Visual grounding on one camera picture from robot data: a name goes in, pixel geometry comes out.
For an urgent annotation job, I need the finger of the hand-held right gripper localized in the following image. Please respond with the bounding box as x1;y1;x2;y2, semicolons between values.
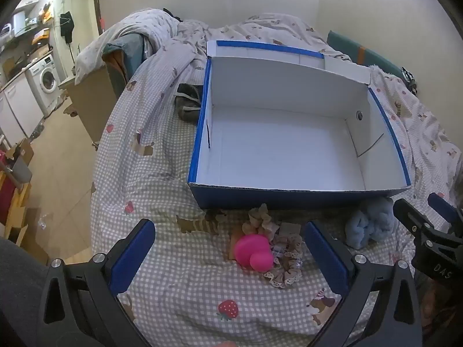
427;192;463;226
392;198;436;234

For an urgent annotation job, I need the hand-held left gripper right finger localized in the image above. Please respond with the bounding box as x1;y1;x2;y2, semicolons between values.
303;220;424;347

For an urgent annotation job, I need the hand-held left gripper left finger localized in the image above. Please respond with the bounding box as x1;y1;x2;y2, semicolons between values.
34;219;156;347

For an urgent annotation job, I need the beige lace scrunchie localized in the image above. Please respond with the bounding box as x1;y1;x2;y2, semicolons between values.
261;233;308;290

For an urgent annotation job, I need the light blue fluffy scrunchie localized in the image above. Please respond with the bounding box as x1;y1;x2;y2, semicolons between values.
344;197;396;250

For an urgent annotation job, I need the pink soft toy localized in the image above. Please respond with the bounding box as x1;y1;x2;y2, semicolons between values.
233;234;273;270

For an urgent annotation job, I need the small beige frilly scrunchie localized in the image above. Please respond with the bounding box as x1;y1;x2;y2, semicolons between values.
242;203;280;239

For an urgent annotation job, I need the blue and white cardboard box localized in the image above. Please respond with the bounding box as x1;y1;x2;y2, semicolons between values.
187;40;413;210

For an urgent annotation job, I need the checked printed bed sheet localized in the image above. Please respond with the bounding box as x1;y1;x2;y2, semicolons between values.
90;58;416;347

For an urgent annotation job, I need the black hair clip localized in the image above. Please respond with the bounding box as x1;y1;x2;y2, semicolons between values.
401;66;418;93

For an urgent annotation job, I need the red cloth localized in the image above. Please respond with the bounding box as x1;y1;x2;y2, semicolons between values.
0;173;19;225

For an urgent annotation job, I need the grey plastic object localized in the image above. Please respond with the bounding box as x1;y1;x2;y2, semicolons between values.
11;155;33;185

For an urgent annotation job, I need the brown cardboard box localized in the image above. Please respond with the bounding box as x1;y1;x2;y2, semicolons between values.
58;69;118;145

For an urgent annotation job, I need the dark brown cloth item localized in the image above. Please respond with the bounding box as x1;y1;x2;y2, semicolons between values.
174;83;205;123

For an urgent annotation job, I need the teal cushion with orange stripe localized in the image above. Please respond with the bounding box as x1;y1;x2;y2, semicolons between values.
326;30;407;76

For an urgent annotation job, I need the white kitchen cabinet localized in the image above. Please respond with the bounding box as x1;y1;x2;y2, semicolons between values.
0;76;42;145

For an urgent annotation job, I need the white washing machine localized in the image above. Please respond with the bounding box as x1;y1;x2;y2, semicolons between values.
27;53;62;116

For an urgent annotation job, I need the folded teal cloth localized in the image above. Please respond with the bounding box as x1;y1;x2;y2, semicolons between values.
102;32;149;91

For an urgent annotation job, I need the black hanging bag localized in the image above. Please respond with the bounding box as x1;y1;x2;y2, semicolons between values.
59;11;75;38

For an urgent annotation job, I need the white printed duvet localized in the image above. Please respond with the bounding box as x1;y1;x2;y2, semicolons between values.
74;7;463;203

